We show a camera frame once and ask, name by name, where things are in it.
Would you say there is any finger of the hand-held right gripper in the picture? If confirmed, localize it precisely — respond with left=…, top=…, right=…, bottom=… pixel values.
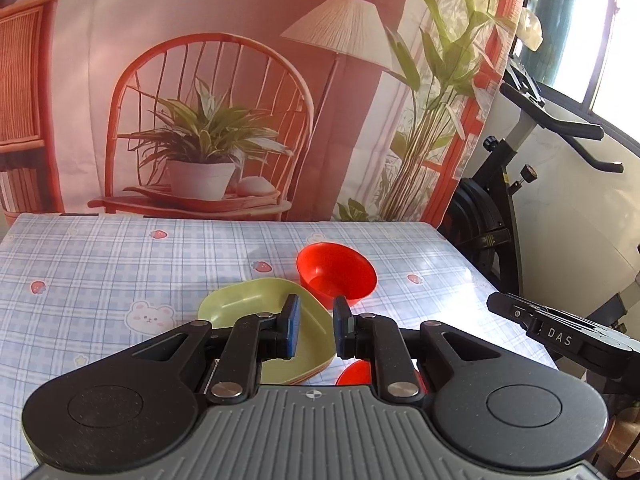
left=487, top=292, right=617, bottom=334

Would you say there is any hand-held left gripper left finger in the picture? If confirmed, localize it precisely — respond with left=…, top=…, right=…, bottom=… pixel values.
left=132, top=294, right=301, bottom=405

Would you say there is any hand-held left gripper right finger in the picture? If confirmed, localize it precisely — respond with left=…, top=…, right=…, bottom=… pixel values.
left=333, top=296, right=501, bottom=404

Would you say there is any green square plate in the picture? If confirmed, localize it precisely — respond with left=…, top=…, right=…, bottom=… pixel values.
left=280, top=355, right=337, bottom=387
left=198, top=278, right=337, bottom=386

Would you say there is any red bowl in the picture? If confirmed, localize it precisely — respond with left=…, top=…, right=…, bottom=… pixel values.
left=296, top=242, right=378, bottom=310
left=335, top=359, right=432, bottom=396

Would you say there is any black exercise bike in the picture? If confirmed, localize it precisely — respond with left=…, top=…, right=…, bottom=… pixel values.
left=439, top=59, right=627, bottom=321

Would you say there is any blue plaid tablecloth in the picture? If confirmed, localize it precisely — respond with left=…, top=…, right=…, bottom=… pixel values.
left=0, top=212, right=559, bottom=480

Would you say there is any white plastic bag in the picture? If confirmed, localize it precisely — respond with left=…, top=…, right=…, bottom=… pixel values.
left=516, top=6, right=544, bottom=52

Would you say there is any black framed window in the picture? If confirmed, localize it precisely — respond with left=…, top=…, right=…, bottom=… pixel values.
left=520, top=0, right=640, bottom=127

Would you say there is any teal curtain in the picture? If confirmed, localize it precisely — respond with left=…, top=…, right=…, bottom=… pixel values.
left=534, top=0, right=597, bottom=88

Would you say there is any printed wall tapestry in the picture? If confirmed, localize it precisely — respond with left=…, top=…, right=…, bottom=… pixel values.
left=0, top=0, right=532, bottom=224

